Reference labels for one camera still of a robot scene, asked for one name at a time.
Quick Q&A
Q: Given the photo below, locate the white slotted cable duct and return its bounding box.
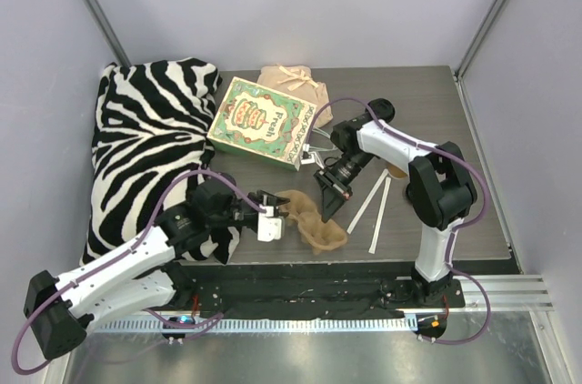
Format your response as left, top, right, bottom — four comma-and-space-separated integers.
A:
95, 314, 417, 334

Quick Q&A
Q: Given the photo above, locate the beige cloth pouch with ribbon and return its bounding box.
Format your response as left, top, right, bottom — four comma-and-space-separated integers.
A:
256, 65, 329, 111

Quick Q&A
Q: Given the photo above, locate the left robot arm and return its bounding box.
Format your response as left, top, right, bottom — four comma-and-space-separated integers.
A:
24, 171, 287, 361

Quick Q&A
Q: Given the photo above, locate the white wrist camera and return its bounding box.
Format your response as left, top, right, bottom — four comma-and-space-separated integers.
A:
256, 207, 285, 242
300, 143, 325, 168

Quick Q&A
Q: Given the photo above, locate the white wrapped straw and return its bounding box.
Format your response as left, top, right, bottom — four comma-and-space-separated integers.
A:
368, 177, 392, 255
346, 169, 388, 235

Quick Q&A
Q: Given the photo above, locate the green illustrated paper bag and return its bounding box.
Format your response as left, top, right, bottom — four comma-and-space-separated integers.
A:
207, 76, 316, 170

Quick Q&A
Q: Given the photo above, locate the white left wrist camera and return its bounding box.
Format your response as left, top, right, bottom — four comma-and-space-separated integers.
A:
256, 207, 285, 242

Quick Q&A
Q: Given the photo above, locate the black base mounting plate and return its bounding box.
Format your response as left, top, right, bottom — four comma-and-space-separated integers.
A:
161, 262, 466, 320

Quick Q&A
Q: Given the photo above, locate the brown cardboard cup carrier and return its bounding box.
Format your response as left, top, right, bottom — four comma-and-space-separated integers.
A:
276, 190, 348, 255

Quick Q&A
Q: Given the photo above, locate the white wrapped straw left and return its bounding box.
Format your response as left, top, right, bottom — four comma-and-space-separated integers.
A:
346, 169, 388, 235

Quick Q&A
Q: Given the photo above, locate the white wrapped straw right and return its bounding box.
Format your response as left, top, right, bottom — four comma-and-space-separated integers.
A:
368, 177, 392, 255

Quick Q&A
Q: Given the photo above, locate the zebra print plush blanket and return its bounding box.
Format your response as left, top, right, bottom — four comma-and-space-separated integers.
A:
79, 57, 222, 265

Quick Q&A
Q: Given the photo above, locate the black plastic cup lid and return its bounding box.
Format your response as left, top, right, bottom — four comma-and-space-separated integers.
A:
368, 98, 396, 124

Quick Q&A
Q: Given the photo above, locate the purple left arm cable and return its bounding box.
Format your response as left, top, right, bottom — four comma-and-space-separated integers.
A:
11, 169, 269, 376

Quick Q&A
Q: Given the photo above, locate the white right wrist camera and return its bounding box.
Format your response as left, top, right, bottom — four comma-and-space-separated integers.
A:
300, 143, 325, 168

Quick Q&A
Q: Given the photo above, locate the aluminium frame rail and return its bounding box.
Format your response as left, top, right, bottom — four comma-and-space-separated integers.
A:
56, 277, 556, 315

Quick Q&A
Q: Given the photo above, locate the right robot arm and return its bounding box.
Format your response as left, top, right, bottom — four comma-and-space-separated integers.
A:
314, 113, 477, 307

